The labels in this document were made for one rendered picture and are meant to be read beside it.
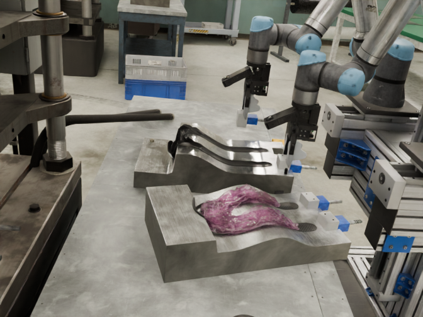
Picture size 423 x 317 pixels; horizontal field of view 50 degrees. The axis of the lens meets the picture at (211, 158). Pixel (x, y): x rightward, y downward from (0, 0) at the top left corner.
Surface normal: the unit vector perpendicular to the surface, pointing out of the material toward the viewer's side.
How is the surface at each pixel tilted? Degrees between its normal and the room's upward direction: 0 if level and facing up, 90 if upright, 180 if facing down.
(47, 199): 0
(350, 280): 0
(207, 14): 90
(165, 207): 0
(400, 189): 90
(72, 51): 90
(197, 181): 90
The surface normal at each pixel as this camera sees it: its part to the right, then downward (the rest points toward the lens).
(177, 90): 0.17, 0.46
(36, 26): 0.80, 0.33
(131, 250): 0.10, -0.89
